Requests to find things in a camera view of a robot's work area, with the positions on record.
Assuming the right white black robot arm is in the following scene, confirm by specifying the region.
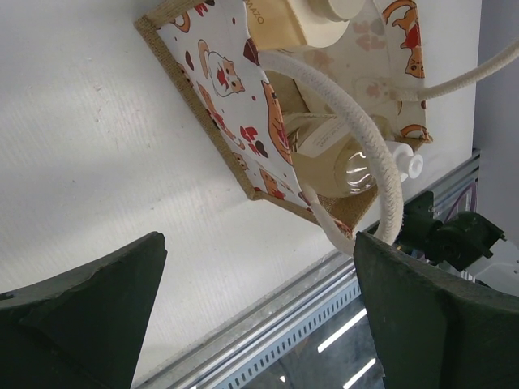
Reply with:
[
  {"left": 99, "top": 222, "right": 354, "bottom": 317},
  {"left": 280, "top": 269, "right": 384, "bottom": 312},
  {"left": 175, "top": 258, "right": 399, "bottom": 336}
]
[{"left": 397, "top": 191, "right": 518, "bottom": 296}]

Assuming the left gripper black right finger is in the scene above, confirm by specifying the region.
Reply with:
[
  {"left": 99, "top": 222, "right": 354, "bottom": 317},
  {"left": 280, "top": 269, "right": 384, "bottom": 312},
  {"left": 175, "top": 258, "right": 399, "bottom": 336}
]
[{"left": 353, "top": 233, "right": 518, "bottom": 388}]

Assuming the brown canvas tote bag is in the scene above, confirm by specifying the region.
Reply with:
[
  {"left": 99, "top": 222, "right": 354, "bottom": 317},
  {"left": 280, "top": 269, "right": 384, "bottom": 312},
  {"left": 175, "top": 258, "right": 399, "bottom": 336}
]
[{"left": 133, "top": 0, "right": 519, "bottom": 256}]

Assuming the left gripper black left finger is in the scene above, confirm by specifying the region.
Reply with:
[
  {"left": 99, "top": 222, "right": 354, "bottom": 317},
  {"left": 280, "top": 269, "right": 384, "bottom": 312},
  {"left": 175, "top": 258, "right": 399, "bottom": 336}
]
[{"left": 1, "top": 232, "right": 167, "bottom": 388}]

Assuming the grey slotted cable duct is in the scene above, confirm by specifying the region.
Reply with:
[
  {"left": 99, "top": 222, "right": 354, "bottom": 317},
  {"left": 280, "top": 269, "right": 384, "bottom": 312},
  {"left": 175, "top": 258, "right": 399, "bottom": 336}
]
[{"left": 193, "top": 279, "right": 361, "bottom": 388}]

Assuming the white cream jar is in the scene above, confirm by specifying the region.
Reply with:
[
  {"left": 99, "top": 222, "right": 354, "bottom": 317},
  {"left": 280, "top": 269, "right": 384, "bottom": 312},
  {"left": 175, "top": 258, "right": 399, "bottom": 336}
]
[{"left": 290, "top": 0, "right": 365, "bottom": 49}]

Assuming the beige sachet packet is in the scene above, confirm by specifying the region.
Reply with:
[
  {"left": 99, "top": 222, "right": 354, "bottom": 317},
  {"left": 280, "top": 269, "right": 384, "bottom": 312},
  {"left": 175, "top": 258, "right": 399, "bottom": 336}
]
[{"left": 244, "top": 0, "right": 306, "bottom": 51}]

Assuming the aluminium rail frame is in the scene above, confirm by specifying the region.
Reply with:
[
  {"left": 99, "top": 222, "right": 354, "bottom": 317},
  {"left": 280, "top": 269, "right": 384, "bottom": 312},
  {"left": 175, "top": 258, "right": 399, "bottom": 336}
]
[{"left": 133, "top": 149, "right": 482, "bottom": 389}]

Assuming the clear bottle white cap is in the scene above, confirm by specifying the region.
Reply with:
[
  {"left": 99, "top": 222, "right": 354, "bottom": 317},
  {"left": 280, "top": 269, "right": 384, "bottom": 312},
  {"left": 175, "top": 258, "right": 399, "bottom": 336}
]
[{"left": 283, "top": 117, "right": 425, "bottom": 199}]

